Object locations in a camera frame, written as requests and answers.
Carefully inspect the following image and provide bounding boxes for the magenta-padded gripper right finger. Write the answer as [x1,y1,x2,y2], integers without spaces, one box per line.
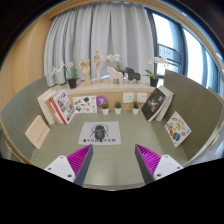
[134,143,184,185]

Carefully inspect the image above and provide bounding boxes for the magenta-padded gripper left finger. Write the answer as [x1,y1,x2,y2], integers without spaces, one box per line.
[43,143,94,187]

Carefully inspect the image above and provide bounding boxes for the black computer mouse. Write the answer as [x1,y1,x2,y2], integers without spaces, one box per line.
[94,124,107,140]

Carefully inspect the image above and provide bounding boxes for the white mouse pad with drawing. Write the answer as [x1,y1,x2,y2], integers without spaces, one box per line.
[77,121,122,146]

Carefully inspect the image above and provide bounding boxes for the white card with food stickers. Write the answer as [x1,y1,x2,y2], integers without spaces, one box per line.
[164,110,193,148]

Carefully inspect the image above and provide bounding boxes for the beige booklet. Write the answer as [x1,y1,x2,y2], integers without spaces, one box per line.
[24,114,51,150]

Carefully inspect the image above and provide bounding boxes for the red-edged photo magazine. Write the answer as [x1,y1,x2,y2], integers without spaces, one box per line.
[49,89,76,125]

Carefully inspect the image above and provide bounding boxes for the white thick book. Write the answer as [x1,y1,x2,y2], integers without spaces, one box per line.
[37,88,58,126]

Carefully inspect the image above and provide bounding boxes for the black book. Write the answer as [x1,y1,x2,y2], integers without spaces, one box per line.
[141,87,168,122]

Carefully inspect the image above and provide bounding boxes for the small succulent in white pot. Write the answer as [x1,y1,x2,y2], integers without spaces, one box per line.
[131,100,141,115]
[101,102,110,116]
[114,101,123,115]

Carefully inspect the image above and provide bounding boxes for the white card with drawn stickers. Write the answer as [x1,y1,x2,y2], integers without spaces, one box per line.
[72,95,98,114]

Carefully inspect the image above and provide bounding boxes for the purple round number sticker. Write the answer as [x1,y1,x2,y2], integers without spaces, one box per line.
[95,95,110,109]

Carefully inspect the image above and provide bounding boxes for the white orchid in black pot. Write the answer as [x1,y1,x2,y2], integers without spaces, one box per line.
[143,55,170,88]
[105,53,126,75]
[50,61,79,90]

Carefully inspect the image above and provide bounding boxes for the dark wooden horse figure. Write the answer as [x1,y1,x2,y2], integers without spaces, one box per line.
[124,67,141,83]

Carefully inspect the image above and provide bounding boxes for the wooden hand model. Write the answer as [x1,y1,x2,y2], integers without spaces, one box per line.
[78,58,92,88]

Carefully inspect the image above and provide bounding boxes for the pink wooden horse figure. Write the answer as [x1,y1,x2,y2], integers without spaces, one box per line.
[106,66,124,85]

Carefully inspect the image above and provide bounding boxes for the wooden artist mannequin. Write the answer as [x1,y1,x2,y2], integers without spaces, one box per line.
[93,49,106,84]

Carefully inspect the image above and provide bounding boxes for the grey curtain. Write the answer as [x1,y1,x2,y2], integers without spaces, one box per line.
[43,1,158,88]

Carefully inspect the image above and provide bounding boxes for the white wall socket plate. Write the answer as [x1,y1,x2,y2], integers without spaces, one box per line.
[122,92,135,104]
[136,92,148,104]

